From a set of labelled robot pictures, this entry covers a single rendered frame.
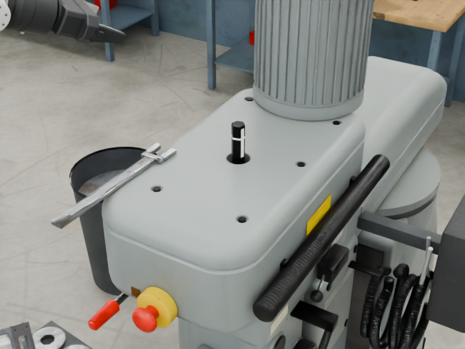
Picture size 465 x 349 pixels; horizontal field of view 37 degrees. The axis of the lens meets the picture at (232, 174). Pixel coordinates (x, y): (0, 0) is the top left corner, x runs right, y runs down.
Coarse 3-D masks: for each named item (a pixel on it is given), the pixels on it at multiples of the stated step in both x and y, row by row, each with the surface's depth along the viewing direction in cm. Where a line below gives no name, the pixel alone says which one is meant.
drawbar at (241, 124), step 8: (232, 128) 107; (240, 128) 107; (232, 136) 108; (240, 136) 107; (232, 144) 108; (240, 144) 108; (232, 152) 109; (240, 152) 109; (232, 160) 110; (240, 160) 110
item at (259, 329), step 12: (336, 240) 128; (312, 276) 122; (300, 288) 118; (288, 312) 116; (252, 324) 109; (264, 324) 108; (276, 324) 112; (240, 336) 111; (252, 336) 110; (264, 336) 110
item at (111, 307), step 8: (120, 296) 111; (128, 296) 112; (104, 304) 109; (112, 304) 109; (96, 312) 108; (104, 312) 107; (112, 312) 108; (96, 320) 106; (104, 320) 107; (96, 328) 106
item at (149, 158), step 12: (156, 144) 113; (144, 156) 110; (156, 156) 110; (168, 156) 110; (132, 168) 107; (144, 168) 107; (120, 180) 104; (96, 192) 101; (108, 192) 101; (84, 204) 99; (60, 216) 97; (72, 216) 97; (60, 228) 95
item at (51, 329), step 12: (48, 324) 185; (36, 336) 180; (48, 336) 180; (60, 336) 180; (72, 336) 182; (24, 348) 178; (36, 348) 176; (48, 348) 176; (60, 348) 177; (72, 348) 176; (84, 348) 176
